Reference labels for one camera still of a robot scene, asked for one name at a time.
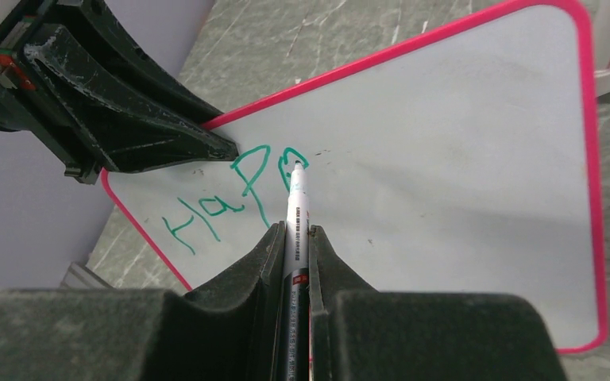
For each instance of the aluminium extrusion rail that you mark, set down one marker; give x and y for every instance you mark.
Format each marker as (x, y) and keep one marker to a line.
(78, 276)

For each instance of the pink framed whiteboard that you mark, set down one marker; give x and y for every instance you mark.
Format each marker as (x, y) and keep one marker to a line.
(462, 159)

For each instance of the white green marker pen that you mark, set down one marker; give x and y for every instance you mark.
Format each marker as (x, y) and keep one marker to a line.
(293, 344)

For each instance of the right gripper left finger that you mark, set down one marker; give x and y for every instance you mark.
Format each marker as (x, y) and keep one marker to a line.
(224, 329)

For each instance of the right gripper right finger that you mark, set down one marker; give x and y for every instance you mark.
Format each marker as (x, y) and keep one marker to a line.
(360, 333)

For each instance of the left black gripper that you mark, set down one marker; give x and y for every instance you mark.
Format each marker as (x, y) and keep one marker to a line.
(101, 91)

